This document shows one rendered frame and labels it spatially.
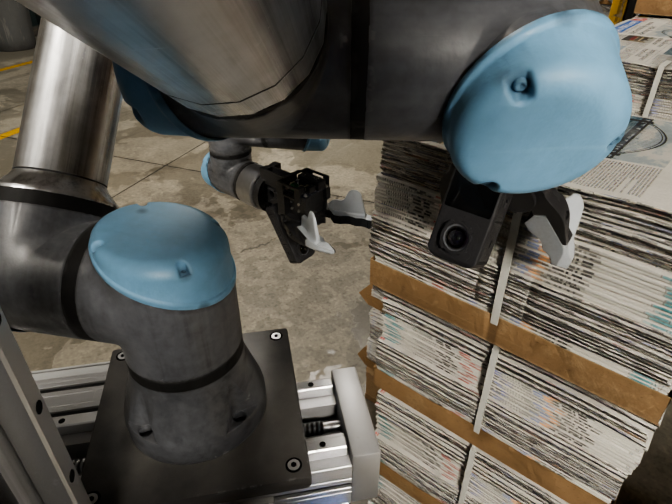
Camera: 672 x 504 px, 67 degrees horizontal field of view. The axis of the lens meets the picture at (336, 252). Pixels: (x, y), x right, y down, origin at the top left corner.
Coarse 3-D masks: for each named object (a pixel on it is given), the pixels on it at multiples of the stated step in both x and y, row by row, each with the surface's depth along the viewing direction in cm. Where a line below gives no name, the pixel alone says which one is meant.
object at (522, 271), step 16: (496, 240) 56; (528, 240) 54; (496, 256) 57; (528, 256) 54; (480, 272) 59; (496, 272) 58; (512, 272) 56; (528, 272) 55; (480, 288) 60; (496, 288) 59; (512, 288) 57; (528, 288) 56; (480, 304) 61; (512, 304) 58; (512, 320) 59
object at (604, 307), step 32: (640, 128) 62; (608, 160) 54; (640, 160) 54; (576, 192) 48; (608, 192) 47; (640, 192) 47; (608, 224) 48; (640, 224) 46; (544, 256) 53; (576, 256) 51; (608, 256) 48; (640, 256) 47; (544, 288) 54; (576, 288) 52; (608, 288) 50; (640, 288) 48; (544, 320) 56; (576, 320) 53; (608, 320) 51; (640, 320) 49; (576, 352) 55; (608, 352) 52; (640, 352) 50
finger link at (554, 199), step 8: (536, 192) 41; (544, 192) 40; (552, 192) 41; (536, 200) 42; (544, 200) 41; (552, 200) 41; (560, 200) 41; (536, 208) 43; (544, 208) 42; (552, 208) 41; (560, 208) 41; (568, 208) 42; (552, 216) 42; (560, 216) 42; (568, 216) 42; (552, 224) 43; (560, 224) 42; (568, 224) 43; (560, 232) 43; (568, 232) 45; (560, 240) 44; (568, 240) 45
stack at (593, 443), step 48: (384, 336) 80; (432, 336) 73; (432, 384) 77; (480, 384) 71; (528, 384) 65; (384, 432) 92; (432, 432) 82; (528, 432) 68; (576, 432) 63; (624, 432) 59; (384, 480) 99; (432, 480) 88; (480, 480) 80; (528, 480) 73; (576, 480) 67
